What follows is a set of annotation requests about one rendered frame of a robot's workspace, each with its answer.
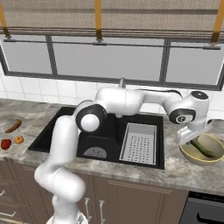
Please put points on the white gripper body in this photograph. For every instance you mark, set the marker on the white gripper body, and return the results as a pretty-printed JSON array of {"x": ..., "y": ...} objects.
[{"x": 188, "y": 135}]

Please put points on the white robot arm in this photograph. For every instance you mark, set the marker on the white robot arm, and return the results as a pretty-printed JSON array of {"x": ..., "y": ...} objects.
[{"x": 64, "y": 137}]

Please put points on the yellow-green bowl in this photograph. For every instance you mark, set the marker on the yellow-green bowl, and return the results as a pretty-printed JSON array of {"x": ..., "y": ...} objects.
[{"x": 204, "y": 160}]

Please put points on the black sink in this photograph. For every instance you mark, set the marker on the black sink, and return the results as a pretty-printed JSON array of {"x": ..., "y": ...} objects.
[{"x": 110, "y": 137}]

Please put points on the green cucumber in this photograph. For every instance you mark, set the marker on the green cucumber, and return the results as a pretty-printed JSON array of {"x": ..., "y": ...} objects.
[{"x": 204, "y": 149}]

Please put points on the grey perforated drain rack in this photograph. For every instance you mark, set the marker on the grey perforated drain rack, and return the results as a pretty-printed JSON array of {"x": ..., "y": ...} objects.
[{"x": 139, "y": 144}]

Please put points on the black dishwasher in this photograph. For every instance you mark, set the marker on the black dishwasher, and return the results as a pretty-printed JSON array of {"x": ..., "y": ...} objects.
[{"x": 204, "y": 208}]

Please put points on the grey tap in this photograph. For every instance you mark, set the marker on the grey tap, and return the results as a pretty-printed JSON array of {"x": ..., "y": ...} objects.
[{"x": 122, "y": 83}]

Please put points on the grey-framed window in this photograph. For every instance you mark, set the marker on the grey-framed window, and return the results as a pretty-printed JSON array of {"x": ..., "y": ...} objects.
[{"x": 108, "y": 58}]

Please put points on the beige window blind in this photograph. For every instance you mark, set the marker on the beige window blind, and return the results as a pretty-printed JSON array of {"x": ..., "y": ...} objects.
[{"x": 145, "y": 14}]

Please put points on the brown drawer front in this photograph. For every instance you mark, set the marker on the brown drawer front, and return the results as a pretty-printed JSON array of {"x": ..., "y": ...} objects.
[
  {"x": 14, "y": 172},
  {"x": 17, "y": 204}
]

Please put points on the red fruit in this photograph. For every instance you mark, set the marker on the red fruit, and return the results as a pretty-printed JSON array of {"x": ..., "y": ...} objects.
[{"x": 5, "y": 144}]

